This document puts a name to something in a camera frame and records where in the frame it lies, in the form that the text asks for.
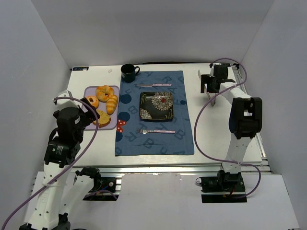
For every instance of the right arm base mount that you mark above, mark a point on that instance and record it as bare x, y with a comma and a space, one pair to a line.
225, 187

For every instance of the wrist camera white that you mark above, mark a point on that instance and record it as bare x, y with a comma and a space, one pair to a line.
215, 69
64, 100

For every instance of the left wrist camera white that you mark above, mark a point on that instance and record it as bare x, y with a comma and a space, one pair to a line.
64, 100

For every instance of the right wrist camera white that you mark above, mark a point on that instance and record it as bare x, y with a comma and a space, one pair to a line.
215, 69

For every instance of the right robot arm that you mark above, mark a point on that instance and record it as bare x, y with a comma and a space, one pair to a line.
245, 120

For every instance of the blue letter-print placemat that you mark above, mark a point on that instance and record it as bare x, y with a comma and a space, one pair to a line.
130, 143

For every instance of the dark blue mug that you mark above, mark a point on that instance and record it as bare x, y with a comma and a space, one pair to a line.
129, 72

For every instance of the brown bread slice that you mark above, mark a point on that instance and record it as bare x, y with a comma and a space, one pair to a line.
104, 119

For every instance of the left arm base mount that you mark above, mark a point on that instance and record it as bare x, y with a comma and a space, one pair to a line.
104, 188

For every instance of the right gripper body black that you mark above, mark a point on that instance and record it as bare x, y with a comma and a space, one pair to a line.
211, 84

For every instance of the round glazed donut bread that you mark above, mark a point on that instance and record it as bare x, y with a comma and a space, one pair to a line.
93, 100

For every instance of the striped croissant bread roll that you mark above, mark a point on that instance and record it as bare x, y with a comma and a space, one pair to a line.
111, 104

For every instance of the pink-handled table knife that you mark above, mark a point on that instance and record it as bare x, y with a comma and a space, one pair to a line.
153, 85

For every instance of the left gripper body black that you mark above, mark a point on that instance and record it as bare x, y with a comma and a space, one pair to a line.
89, 111

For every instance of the left corner label sticker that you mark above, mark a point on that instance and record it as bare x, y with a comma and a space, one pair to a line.
80, 68

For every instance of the twisted bagel bread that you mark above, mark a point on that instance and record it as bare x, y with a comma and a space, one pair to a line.
104, 93

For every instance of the lavender plastic tray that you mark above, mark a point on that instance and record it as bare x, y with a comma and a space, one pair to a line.
113, 122

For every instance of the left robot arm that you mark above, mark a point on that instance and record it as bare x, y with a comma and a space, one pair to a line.
53, 209

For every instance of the pink-handled fork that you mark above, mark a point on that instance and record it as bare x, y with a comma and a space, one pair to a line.
144, 131

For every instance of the black floral square plate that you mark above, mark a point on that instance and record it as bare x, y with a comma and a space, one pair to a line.
156, 106

